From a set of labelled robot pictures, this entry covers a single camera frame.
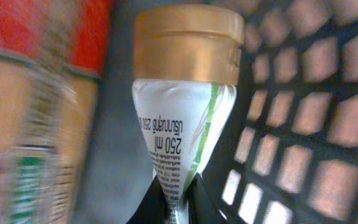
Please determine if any white tube with gold cap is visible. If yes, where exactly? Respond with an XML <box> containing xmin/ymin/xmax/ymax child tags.
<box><xmin>132</xmin><ymin>4</ymin><xmax>244</xmax><ymax>224</ymax></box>

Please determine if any grey plastic lattice basket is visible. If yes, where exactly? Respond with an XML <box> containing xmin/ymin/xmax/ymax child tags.
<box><xmin>73</xmin><ymin>0</ymin><xmax>358</xmax><ymax>224</ymax></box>

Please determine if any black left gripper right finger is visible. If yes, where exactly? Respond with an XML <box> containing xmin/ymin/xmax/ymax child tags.
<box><xmin>187</xmin><ymin>174</ymin><xmax>227</xmax><ymax>224</ymax></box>

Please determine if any orange spaghetti packet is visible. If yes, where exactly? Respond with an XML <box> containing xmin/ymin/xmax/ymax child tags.
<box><xmin>0</xmin><ymin>0</ymin><xmax>113</xmax><ymax>223</ymax></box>

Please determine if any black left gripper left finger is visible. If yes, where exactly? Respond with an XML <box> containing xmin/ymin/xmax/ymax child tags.
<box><xmin>127</xmin><ymin>176</ymin><xmax>167</xmax><ymax>224</ymax></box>

